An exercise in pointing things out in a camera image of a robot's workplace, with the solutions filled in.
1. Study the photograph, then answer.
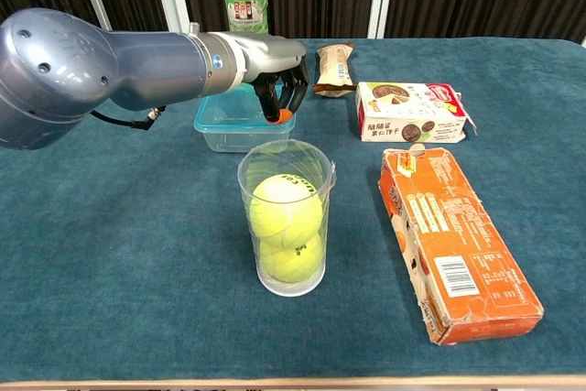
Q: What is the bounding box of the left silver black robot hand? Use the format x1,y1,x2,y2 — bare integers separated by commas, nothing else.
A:
236,31,311,125

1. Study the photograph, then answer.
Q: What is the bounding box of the blue plastic lid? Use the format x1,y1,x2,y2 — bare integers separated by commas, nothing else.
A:
193,83,297,136

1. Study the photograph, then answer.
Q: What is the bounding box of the clear plastic food container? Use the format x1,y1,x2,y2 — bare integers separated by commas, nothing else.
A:
201,127,294,154

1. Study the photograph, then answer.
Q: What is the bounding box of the beige brown snack bar wrapper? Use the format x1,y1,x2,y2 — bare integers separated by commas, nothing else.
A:
311,42,358,99

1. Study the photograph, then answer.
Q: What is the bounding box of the clear plastic cup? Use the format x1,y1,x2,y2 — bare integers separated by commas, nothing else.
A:
236,138,338,299

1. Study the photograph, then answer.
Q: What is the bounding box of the white cookie box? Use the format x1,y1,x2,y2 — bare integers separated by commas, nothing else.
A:
354,81,478,143

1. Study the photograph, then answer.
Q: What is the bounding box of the yellow tennis ball large print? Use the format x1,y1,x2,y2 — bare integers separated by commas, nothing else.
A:
249,173,324,248

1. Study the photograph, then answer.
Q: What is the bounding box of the yellow tennis ball small print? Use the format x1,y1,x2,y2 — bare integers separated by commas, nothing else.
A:
258,233,324,284

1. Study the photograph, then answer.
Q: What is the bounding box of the teal velvet tablecloth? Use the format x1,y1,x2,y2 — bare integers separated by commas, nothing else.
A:
0,37,586,383

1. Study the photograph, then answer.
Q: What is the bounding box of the worn orange carton box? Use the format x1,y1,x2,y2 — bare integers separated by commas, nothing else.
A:
377,143,546,346

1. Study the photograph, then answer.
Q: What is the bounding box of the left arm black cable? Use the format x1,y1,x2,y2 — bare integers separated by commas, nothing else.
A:
90,105,167,131

